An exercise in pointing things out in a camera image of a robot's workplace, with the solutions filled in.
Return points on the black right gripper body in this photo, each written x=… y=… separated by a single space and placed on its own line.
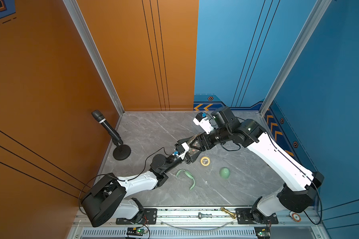
x=210 y=140

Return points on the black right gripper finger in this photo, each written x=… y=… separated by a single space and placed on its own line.
x=195 y=150
x=194 y=141

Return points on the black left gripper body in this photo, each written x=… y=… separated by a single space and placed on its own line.
x=185 y=160

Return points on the clear printed baby bottle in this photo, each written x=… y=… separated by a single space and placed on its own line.
x=194 y=144

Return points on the yellow bottle nipple collar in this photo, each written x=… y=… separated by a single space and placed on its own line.
x=205 y=161

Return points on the green dome bottle cap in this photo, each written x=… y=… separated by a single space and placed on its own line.
x=224 y=173

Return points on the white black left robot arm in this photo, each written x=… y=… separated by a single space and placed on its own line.
x=108 y=198

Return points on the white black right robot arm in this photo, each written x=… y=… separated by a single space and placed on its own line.
x=300 y=188

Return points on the silver chess piece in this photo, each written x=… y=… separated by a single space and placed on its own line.
x=203 y=215

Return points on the black microphone on stand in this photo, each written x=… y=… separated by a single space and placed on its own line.
x=121 y=151

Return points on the gold chess piece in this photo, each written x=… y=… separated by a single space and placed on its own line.
x=233 y=215

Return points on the left green circuit board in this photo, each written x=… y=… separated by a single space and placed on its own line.
x=135 y=233

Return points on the green circuit board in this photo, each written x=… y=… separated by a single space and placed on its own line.
x=262 y=233
x=135 y=233

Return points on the right green circuit board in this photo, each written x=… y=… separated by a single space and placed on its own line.
x=262 y=233

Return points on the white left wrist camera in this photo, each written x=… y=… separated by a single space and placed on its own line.
x=180 y=150

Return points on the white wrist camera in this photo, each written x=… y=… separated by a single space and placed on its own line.
x=180 y=150
x=202 y=120

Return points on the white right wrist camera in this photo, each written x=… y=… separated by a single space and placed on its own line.
x=202 y=120

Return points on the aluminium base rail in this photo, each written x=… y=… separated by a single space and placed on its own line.
x=280 y=225

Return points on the clear tube on rail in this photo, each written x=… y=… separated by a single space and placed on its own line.
x=197 y=228

